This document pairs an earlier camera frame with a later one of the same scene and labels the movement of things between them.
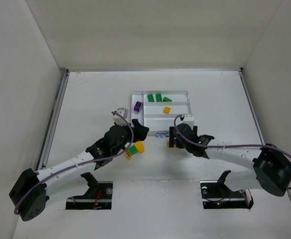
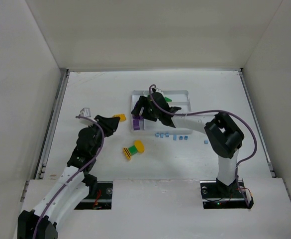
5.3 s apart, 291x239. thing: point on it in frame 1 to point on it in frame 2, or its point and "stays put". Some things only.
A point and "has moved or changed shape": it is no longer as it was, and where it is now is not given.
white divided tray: [157, 109] stays put
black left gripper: [135, 131] to [106, 123]
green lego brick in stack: [133, 150] stays put
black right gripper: [174, 137] to [145, 109]
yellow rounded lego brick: [140, 146] stays put
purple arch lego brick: [138, 105] has moved or changed shape
